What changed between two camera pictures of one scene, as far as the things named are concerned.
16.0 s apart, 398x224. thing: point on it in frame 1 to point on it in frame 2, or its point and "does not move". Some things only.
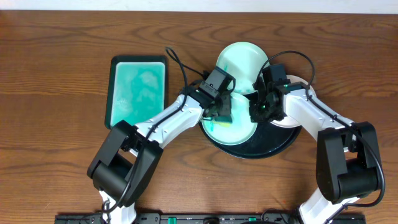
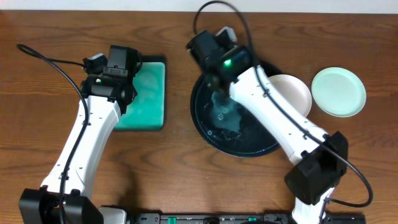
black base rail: [208, 218] does not move
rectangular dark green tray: [137, 88] does not move
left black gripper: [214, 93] to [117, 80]
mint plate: [242, 129] to [338, 91]
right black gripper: [255, 115] to [245, 51]
